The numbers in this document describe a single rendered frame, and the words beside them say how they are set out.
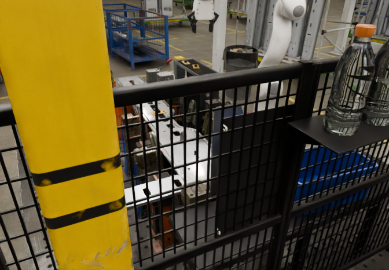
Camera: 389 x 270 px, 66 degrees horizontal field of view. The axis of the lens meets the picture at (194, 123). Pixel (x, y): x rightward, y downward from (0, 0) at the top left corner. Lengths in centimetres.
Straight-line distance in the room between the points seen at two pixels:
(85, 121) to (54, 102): 4
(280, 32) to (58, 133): 142
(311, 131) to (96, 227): 42
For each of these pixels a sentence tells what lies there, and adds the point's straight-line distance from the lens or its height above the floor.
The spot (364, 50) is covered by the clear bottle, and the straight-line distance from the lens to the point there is 59.
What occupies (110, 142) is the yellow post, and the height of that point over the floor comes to 153.
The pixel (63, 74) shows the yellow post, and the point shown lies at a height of 162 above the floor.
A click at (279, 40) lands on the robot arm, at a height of 139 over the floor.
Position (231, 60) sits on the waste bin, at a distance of 433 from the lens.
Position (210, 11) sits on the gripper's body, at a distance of 157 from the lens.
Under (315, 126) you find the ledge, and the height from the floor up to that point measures 143.
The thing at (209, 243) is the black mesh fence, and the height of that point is 116.
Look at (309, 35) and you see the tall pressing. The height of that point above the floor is 75.
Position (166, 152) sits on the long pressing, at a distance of 133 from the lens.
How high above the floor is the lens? 171
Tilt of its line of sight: 27 degrees down
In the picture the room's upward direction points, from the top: 1 degrees clockwise
